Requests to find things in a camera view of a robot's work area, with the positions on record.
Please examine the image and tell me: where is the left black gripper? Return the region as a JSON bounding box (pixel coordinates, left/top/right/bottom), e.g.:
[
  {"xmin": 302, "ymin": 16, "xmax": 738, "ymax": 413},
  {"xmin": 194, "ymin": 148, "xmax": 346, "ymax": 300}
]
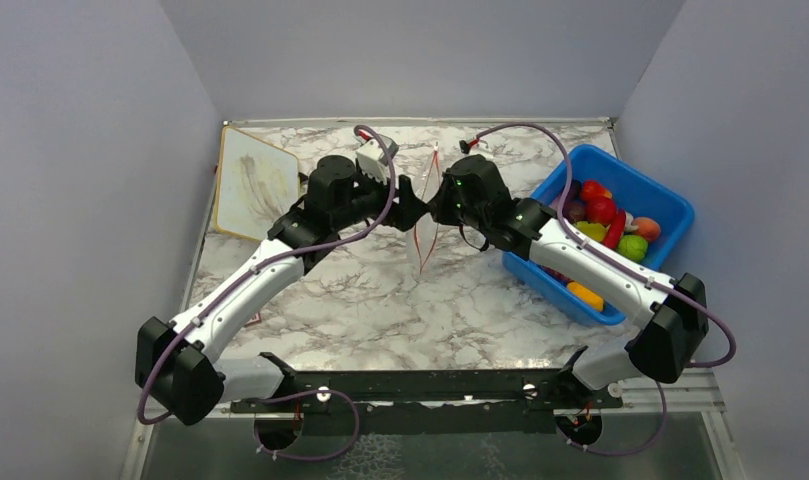
[{"xmin": 332, "ymin": 162, "xmax": 429, "ymax": 232}]

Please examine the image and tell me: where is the clear orange zip bag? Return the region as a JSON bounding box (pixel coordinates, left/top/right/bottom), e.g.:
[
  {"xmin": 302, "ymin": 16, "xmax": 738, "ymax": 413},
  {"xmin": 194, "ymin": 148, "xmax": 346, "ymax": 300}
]
[{"xmin": 405, "ymin": 143, "xmax": 442, "ymax": 275}]

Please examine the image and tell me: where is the brown toy plum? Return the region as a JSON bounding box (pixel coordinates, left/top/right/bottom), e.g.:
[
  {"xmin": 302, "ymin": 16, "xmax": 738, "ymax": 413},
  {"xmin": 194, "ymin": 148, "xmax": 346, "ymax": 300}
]
[{"xmin": 562, "ymin": 200, "xmax": 586, "ymax": 224}]

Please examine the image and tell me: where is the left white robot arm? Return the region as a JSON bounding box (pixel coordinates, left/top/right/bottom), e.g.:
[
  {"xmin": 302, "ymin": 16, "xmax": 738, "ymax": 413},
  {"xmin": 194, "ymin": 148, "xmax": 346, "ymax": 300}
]
[{"xmin": 135, "ymin": 155, "xmax": 428, "ymax": 425}]

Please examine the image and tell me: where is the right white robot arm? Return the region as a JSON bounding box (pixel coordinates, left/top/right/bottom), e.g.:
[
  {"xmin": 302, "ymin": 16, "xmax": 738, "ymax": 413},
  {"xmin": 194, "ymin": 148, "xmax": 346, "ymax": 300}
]
[{"xmin": 429, "ymin": 155, "xmax": 708, "ymax": 407}]

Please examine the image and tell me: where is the white board yellow rim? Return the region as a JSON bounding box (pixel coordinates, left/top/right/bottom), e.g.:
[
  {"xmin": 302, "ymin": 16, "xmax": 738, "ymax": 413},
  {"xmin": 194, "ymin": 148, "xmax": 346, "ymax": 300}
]
[{"xmin": 213, "ymin": 126, "xmax": 301, "ymax": 241}]

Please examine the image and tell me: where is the red toy tomato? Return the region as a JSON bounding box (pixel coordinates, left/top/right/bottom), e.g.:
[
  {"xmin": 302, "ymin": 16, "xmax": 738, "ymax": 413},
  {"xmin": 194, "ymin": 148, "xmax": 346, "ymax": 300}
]
[{"xmin": 579, "ymin": 180, "xmax": 613, "ymax": 202}]

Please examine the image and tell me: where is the yellow toy star fruit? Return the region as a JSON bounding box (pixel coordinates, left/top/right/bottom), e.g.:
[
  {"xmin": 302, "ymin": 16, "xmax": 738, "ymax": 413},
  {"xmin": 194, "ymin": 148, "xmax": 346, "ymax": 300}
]
[{"xmin": 574, "ymin": 221, "xmax": 608, "ymax": 243}]

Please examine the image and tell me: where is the red toy apple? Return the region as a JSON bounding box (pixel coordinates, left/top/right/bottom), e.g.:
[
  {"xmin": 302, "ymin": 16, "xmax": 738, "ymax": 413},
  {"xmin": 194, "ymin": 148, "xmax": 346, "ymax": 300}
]
[{"xmin": 585, "ymin": 196, "xmax": 618, "ymax": 226}]

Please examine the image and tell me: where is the red toy chili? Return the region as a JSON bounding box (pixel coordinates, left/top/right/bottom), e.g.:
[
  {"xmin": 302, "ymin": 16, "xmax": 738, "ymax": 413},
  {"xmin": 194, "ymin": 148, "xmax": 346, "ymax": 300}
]
[{"xmin": 601, "ymin": 209, "xmax": 627, "ymax": 250}]

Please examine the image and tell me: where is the orange toy bell pepper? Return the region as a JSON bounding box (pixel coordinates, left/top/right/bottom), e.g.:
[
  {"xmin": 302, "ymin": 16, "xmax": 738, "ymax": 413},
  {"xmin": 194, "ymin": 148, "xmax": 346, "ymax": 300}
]
[{"xmin": 566, "ymin": 281, "xmax": 606, "ymax": 312}]

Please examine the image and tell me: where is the green toy lime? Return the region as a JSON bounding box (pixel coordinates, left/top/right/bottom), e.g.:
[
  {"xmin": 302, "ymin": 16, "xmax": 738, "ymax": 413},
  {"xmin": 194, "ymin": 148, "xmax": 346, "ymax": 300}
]
[{"xmin": 616, "ymin": 234, "xmax": 649, "ymax": 263}]

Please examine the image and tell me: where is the blue plastic bin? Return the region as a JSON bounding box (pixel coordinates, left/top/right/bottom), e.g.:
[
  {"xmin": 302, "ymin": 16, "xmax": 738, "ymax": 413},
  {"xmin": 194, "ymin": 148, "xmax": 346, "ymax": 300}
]
[{"xmin": 502, "ymin": 145, "xmax": 695, "ymax": 326}]

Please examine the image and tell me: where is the orange toy peach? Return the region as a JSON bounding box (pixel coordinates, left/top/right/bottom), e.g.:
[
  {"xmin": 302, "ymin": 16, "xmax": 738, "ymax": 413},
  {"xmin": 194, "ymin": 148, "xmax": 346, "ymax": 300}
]
[{"xmin": 632, "ymin": 217, "xmax": 662, "ymax": 243}]

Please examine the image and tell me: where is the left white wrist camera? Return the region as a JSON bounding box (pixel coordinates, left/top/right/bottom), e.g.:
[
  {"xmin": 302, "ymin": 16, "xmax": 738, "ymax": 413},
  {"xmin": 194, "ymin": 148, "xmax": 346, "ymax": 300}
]
[{"xmin": 355, "ymin": 137, "xmax": 390, "ymax": 185}]

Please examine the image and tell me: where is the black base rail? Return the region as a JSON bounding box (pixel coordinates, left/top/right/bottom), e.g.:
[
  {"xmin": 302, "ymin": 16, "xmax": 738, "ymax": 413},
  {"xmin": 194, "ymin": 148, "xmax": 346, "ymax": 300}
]
[{"xmin": 229, "ymin": 368, "xmax": 623, "ymax": 436}]

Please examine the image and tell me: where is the aluminium frame rail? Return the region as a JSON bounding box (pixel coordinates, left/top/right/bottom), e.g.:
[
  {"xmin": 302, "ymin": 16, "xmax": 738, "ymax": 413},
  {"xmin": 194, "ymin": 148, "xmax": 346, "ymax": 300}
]
[{"xmin": 619, "ymin": 369, "xmax": 727, "ymax": 413}]

